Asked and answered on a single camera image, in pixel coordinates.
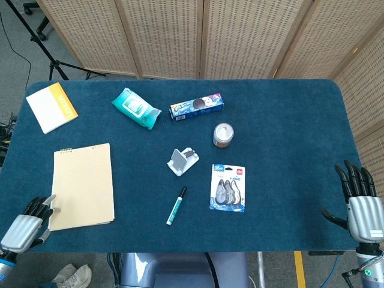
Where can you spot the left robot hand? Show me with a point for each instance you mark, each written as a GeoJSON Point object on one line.
{"type": "Point", "coordinates": [22, 231]}

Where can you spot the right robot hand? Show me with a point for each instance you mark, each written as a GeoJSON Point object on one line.
{"type": "Point", "coordinates": [364, 216]}

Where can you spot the cream spiral notebook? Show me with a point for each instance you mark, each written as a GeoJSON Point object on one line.
{"type": "Point", "coordinates": [84, 186]}

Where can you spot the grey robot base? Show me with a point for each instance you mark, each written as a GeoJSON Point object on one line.
{"type": "Point", "coordinates": [180, 270]}

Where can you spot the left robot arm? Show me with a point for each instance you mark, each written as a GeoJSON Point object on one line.
{"type": "Point", "coordinates": [4, 267]}

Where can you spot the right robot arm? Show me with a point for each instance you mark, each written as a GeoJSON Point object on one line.
{"type": "Point", "coordinates": [372, 270]}

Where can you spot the wicker screen panel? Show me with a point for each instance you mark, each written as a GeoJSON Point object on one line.
{"type": "Point", "coordinates": [324, 45]}
{"type": "Point", "coordinates": [93, 33]}
{"type": "Point", "coordinates": [165, 36]}
{"type": "Point", "coordinates": [369, 84]}
{"type": "Point", "coordinates": [372, 159]}
{"type": "Point", "coordinates": [249, 36]}

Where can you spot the white sneaker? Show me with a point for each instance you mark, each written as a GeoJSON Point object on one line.
{"type": "Point", "coordinates": [72, 276]}

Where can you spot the teal table cloth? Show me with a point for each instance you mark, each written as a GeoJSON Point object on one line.
{"type": "Point", "coordinates": [285, 150]}

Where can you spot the white table leg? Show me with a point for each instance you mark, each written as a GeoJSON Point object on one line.
{"type": "Point", "coordinates": [261, 270]}

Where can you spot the yellow and white paper pad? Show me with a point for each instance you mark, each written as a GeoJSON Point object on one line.
{"type": "Point", "coordinates": [49, 108]}

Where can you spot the correction tape blister pack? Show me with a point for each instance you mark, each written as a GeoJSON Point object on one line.
{"type": "Point", "coordinates": [228, 189]}

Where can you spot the green marker pen black cap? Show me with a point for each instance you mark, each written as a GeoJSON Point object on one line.
{"type": "Point", "coordinates": [175, 208]}

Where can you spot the clear snack jar white lid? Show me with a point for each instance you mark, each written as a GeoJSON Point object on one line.
{"type": "Point", "coordinates": [223, 135]}

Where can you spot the green wet wipes pack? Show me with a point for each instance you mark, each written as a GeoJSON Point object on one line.
{"type": "Point", "coordinates": [135, 108]}

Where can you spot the black tripod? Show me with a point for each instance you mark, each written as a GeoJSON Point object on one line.
{"type": "Point", "coordinates": [55, 64]}

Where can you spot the white folding phone stand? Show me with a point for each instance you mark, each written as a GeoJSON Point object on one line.
{"type": "Point", "coordinates": [180, 162]}

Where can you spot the blue cookie box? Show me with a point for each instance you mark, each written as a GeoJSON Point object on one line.
{"type": "Point", "coordinates": [196, 108]}

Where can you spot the black office chair base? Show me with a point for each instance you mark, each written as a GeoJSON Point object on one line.
{"type": "Point", "coordinates": [42, 30]}

